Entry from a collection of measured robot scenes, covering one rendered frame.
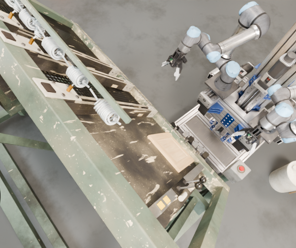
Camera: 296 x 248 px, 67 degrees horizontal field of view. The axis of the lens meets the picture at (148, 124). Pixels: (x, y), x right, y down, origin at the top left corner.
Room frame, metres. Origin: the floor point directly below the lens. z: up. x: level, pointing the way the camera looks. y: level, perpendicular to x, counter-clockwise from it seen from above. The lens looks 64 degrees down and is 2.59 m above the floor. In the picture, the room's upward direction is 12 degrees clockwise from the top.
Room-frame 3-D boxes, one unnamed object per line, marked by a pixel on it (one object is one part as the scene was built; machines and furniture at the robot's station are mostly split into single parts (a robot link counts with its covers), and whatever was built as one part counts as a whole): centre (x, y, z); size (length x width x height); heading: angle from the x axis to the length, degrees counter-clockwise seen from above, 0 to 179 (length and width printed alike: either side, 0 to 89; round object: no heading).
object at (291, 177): (0.86, -1.70, 0.24); 0.32 x 0.30 x 0.47; 50
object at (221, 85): (1.27, -0.56, 1.09); 0.15 x 0.15 x 0.10
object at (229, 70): (1.28, -0.56, 1.20); 0.13 x 0.12 x 0.14; 37
